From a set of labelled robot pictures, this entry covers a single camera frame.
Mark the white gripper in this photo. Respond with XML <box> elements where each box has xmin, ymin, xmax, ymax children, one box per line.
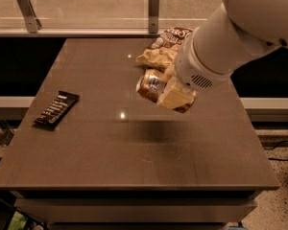
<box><xmin>157</xmin><ymin>32</ymin><xmax>230</xmax><ymax>110</ymax></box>

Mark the orange soda can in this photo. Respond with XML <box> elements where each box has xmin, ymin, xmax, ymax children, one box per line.
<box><xmin>135</xmin><ymin>68</ymin><xmax>194</xmax><ymax>114</ymax></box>

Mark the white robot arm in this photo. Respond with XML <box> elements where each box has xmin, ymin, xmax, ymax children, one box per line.
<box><xmin>157</xmin><ymin>0</ymin><xmax>288</xmax><ymax>109</ymax></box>

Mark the brown chip bag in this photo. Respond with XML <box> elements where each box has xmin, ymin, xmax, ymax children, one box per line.
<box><xmin>136</xmin><ymin>27</ymin><xmax>193</xmax><ymax>72</ymax></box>

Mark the glass barrier panel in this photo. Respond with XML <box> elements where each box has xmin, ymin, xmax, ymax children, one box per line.
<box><xmin>0</xmin><ymin>0</ymin><xmax>221</xmax><ymax>29</ymax></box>

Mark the black snack bar wrapper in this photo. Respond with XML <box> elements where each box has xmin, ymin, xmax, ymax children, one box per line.
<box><xmin>34</xmin><ymin>91</ymin><xmax>80</xmax><ymax>128</ymax></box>

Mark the green printed object on floor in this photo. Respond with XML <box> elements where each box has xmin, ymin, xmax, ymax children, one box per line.
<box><xmin>3</xmin><ymin>209</ymin><xmax>46</xmax><ymax>230</ymax></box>

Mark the middle metal glass bracket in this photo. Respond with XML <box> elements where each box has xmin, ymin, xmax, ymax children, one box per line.
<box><xmin>148</xmin><ymin>0</ymin><xmax>159</xmax><ymax>34</ymax></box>

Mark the metal glass bracket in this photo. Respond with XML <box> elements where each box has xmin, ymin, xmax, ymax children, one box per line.
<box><xmin>148</xmin><ymin>0</ymin><xmax>159</xmax><ymax>34</ymax></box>
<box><xmin>16</xmin><ymin>0</ymin><xmax>42</xmax><ymax>34</ymax></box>

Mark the black floor cable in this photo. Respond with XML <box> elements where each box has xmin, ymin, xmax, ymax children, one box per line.
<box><xmin>262</xmin><ymin>139</ymin><xmax>288</xmax><ymax>162</ymax></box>

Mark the left metal glass bracket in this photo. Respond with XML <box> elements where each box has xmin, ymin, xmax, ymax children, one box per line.
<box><xmin>16</xmin><ymin>0</ymin><xmax>42</xmax><ymax>34</ymax></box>

